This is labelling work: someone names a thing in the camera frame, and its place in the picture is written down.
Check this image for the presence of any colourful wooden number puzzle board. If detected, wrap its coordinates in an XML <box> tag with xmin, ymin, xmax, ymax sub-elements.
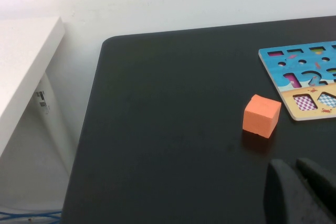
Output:
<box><xmin>258</xmin><ymin>40</ymin><xmax>336</xmax><ymax>122</ymax></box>

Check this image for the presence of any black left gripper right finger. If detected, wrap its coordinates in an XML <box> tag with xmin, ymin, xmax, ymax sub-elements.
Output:
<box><xmin>296</xmin><ymin>157</ymin><xmax>336</xmax><ymax>216</ymax></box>

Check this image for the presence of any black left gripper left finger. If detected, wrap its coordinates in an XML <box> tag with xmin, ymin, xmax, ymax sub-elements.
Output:
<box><xmin>263</xmin><ymin>158</ymin><xmax>336</xmax><ymax>224</ymax></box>

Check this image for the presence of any orange foam cube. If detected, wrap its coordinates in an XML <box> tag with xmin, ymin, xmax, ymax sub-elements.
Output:
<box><xmin>243</xmin><ymin>94</ymin><xmax>282</xmax><ymax>138</ymax></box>

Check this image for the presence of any blue cable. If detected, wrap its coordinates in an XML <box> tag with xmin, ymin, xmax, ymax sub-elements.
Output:
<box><xmin>0</xmin><ymin>209</ymin><xmax>62</xmax><ymax>221</ymax></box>

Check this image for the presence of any label sticker on table leg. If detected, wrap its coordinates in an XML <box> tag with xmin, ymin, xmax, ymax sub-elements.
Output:
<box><xmin>35</xmin><ymin>90</ymin><xmax>51</xmax><ymax>115</ymax></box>

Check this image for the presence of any white side table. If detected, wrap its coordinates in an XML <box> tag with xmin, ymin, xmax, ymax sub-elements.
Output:
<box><xmin>0</xmin><ymin>16</ymin><xmax>79</xmax><ymax>209</ymax></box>

